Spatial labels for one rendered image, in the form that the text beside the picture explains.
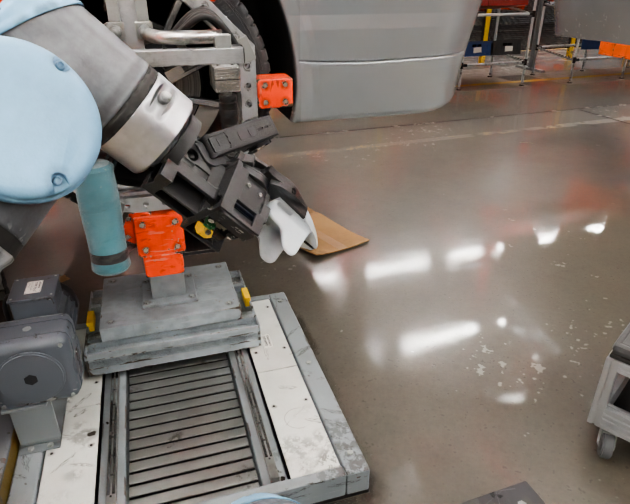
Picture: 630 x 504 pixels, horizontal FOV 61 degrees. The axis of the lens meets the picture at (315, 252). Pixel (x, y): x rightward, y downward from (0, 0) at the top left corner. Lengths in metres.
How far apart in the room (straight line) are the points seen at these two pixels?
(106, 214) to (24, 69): 0.96
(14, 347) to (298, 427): 0.69
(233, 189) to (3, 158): 0.27
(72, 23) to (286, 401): 1.19
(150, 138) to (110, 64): 0.07
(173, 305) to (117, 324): 0.17
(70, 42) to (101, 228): 0.83
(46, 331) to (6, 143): 1.04
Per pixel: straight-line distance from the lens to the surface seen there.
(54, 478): 1.47
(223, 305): 1.65
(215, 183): 0.56
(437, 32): 1.65
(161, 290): 1.69
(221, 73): 1.12
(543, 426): 1.69
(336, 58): 1.53
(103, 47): 0.51
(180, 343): 1.64
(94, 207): 1.28
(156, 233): 1.43
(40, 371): 1.35
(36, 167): 0.32
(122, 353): 1.65
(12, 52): 0.34
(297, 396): 1.53
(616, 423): 1.57
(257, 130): 0.61
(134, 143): 0.52
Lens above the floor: 1.11
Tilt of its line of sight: 27 degrees down
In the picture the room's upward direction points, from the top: straight up
